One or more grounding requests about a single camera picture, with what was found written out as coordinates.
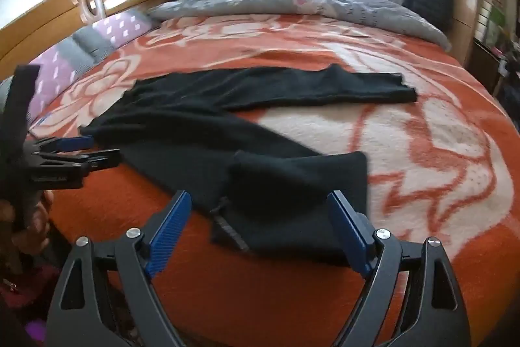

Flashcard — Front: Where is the person's left forearm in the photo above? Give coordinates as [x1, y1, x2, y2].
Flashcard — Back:
[0, 249, 61, 331]

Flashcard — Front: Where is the grey patterned quilt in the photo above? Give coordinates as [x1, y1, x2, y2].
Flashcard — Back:
[147, 0, 452, 51]

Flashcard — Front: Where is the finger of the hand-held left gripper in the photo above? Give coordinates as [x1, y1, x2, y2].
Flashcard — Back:
[29, 149, 123, 174]
[32, 135, 95, 153]

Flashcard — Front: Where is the orange floral blanket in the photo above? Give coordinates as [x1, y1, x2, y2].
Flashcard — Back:
[28, 11, 514, 347]

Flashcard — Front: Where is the person's left hand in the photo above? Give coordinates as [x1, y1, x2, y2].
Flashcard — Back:
[0, 190, 54, 255]

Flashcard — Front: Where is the cluttered dark shelf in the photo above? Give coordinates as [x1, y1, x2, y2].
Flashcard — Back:
[467, 0, 520, 100]

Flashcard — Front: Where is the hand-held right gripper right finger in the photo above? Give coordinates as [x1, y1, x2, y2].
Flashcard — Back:
[327, 190, 472, 347]

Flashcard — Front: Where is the wooden headboard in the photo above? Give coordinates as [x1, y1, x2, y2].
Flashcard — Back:
[0, 0, 173, 81]

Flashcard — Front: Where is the purple grey quilted pad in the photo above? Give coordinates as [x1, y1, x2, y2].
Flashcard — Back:
[0, 10, 157, 122]

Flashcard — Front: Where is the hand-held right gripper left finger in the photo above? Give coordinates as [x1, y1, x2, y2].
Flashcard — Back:
[46, 190, 192, 347]

